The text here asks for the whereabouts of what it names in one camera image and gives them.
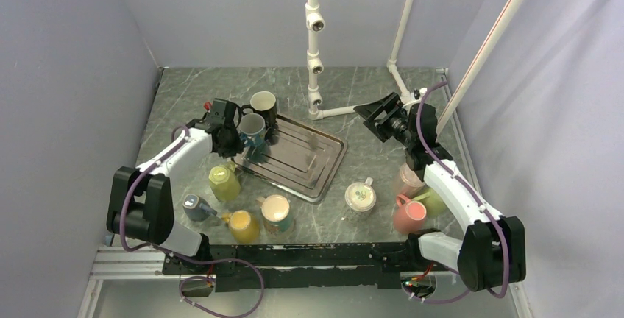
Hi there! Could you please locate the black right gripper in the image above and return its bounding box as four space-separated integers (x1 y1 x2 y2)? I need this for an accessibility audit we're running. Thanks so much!
354 93 416 148

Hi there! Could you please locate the blue floral mug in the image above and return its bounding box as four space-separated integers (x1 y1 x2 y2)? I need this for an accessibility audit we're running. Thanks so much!
238 113 266 148

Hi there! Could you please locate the black white-lined mug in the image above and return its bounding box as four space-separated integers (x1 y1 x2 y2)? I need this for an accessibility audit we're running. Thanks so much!
241 91 277 129

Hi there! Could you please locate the beige teal patterned mug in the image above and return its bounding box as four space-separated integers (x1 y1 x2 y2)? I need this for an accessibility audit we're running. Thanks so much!
256 194 295 237

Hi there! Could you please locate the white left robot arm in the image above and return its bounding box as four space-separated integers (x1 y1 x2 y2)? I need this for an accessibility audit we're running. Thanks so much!
106 99 244 274

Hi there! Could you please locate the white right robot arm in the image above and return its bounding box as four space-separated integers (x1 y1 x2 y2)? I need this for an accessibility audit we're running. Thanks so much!
354 93 526 293

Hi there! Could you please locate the lime green faceted mug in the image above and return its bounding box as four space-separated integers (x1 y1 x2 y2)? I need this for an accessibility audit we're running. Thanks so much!
208 161 241 202

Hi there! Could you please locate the clear glass mug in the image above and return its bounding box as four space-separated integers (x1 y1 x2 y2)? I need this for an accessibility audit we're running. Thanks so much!
342 177 377 222

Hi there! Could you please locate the grey blue mug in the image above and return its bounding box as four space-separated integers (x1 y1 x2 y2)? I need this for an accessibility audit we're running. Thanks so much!
182 194 218 222

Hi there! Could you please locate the pink mug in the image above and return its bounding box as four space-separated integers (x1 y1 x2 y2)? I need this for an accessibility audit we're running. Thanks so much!
393 194 428 235

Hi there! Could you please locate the light green mug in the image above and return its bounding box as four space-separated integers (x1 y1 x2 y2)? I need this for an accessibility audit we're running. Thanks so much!
412 188 447 219

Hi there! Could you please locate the yellow mug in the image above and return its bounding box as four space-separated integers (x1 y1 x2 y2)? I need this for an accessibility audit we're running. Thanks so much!
220 210 260 244

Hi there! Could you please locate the pink lidded cup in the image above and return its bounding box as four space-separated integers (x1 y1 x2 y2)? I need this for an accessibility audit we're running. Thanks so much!
392 163 425 199

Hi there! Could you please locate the steel serving tray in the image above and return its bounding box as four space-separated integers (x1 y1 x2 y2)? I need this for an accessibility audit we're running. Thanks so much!
233 114 348 203

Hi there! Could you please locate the white PVC pipe frame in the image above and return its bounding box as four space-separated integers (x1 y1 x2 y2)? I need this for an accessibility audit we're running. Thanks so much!
304 0 547 134

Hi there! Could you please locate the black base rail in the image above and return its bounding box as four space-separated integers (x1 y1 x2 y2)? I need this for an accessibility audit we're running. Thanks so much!
162 241 446 292

